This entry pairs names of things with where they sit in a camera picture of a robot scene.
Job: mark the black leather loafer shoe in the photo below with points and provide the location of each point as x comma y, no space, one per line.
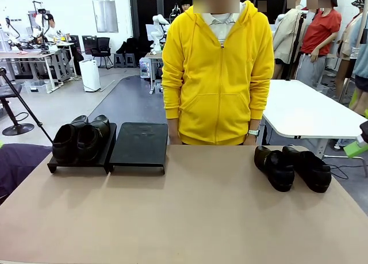
66,146
312,169
92,140
277,170

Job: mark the person's left forearm yellow sleeve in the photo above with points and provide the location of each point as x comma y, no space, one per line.
257,106

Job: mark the person's right forearm yellow sleeve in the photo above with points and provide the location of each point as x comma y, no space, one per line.
172,106

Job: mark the small white robot arm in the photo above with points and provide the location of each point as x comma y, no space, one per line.
158,31

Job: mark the black metal shoe stand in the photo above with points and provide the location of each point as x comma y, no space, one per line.
80,166
138,143

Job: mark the person's left hand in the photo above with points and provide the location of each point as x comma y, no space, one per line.
251,141

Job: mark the person's right hand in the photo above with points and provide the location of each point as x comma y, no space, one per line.
174,133

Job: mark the white folding table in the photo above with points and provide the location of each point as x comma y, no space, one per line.
302,108

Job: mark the mannequin in light blue top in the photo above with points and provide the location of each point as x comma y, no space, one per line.
362,59

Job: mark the pale green wrist watch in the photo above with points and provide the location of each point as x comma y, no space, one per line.
253,132

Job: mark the mannequin in red shirt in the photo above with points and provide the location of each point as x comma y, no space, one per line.
319,31

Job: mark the mannequin in beige coat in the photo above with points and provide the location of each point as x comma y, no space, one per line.
287,36

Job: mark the person in yellow hoodie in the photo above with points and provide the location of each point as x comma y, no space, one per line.
218,74

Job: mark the small desk with white legs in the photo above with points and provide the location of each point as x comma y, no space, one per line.
152,55

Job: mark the computer case with lights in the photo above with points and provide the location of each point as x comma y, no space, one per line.
143,68

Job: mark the grey plastic stool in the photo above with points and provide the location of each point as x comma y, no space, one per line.
119,58
130,58

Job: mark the black backpack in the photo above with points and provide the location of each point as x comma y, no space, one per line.
130,45

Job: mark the black office chair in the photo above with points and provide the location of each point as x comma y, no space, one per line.
103,45

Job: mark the white air purifier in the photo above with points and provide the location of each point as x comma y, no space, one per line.
89,77

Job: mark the person in white shirt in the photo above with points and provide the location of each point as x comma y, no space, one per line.
53,31

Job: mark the clear plastic storage box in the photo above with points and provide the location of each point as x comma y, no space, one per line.
36,87

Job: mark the black round-base stool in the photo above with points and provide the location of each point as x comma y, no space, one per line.
17,129

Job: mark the purple cloth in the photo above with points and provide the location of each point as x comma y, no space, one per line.
17,175

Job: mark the white lab robot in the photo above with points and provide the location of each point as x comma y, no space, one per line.
38,18
8,28

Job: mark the wooden workbench white legs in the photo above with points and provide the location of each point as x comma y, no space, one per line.
26,54

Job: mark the silver wall panel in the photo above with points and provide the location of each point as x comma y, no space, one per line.
105,16

